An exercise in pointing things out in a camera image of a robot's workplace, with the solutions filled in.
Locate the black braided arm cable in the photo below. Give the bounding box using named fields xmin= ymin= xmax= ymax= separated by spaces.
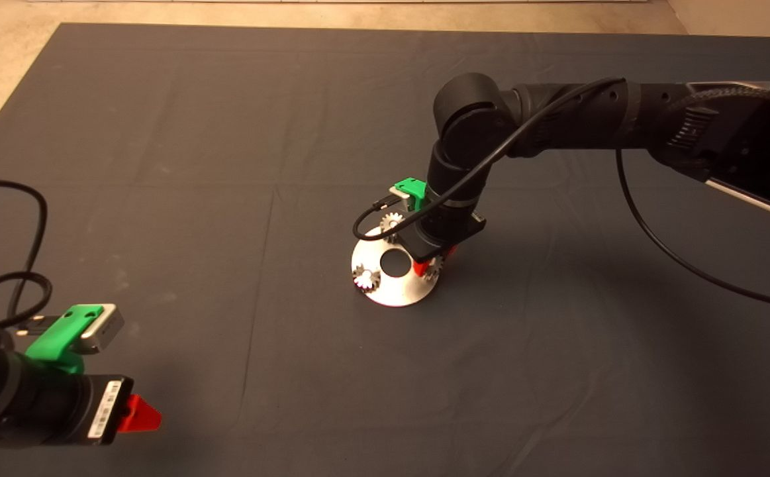
xmin=0 ymin=271 xmax=54 ymax=329
xmin=671 ymin=87 xmax=770 ymax=121

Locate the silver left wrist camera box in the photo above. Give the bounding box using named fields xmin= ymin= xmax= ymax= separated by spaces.
xmin=79 ymin=303 xmax=125 ymax=354

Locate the dark grey table cloth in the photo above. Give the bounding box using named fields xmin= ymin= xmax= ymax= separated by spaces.
xmin=0 ymin=24 xmax=770 ymax=477

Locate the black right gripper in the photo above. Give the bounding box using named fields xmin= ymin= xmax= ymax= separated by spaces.
xmin=397 ymin=211 xmax=488 ymax=277

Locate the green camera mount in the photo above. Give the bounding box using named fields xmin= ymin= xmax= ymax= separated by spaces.
xmin=25 ymin=304 xmax=105 ymax=375
xmin=393 ymin=178 xmax=429 ymax=213

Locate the thin black left camera cable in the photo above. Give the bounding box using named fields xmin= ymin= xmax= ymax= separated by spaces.
xmin=0 ymin=180 xmax=49 ymax=312

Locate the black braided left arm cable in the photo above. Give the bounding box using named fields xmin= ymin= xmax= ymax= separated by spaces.
xmin=0 ymin=271 xmax=54 ymax=329

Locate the round metal carrier plate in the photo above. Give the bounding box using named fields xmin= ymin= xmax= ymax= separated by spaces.
xmin=350 ymin=225 xmax=442 ymax=307

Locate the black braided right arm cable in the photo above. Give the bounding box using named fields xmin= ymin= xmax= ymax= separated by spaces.
xmin=671 ymin=87 xmax=770 ymax=121

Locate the green left camera mount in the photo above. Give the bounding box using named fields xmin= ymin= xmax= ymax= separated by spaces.
xmin=25 ymin=304 xmax=105 ymax=375

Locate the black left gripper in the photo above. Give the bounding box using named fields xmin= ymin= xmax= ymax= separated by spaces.
xmin=73 ymin=374 xmax=163 ymax=446

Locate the green right camera mount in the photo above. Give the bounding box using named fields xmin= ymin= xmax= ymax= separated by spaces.
xmin=393 ymin=178 xmax=429 ymax=213

